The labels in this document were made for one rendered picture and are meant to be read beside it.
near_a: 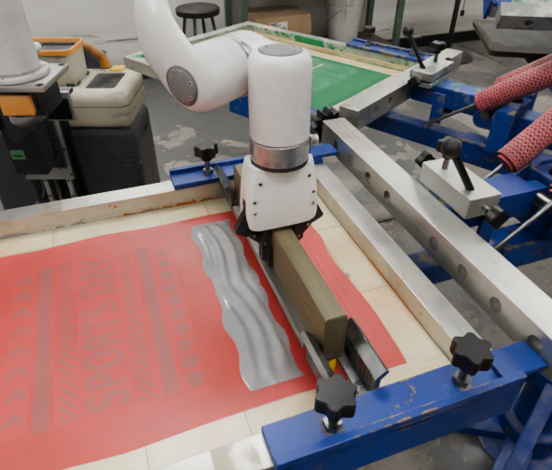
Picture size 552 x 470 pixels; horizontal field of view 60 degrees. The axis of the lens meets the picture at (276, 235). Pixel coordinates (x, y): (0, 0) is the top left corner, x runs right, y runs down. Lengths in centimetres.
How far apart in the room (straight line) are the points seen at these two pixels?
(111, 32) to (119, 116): 282
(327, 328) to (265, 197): 19
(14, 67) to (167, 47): 55
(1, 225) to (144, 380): 42
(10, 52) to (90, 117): 65
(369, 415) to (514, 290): 25
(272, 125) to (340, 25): 395
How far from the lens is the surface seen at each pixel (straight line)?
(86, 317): 74
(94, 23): 443
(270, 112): 56
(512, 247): 97
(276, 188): 62
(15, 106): 109
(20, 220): 92
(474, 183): 80
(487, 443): 179
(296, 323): 63
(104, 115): 166
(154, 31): 58
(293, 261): 62
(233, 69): 58
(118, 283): 78
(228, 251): 79
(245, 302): 70
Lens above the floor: 146
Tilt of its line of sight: 37 degrees down
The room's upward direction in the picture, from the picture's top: straight up
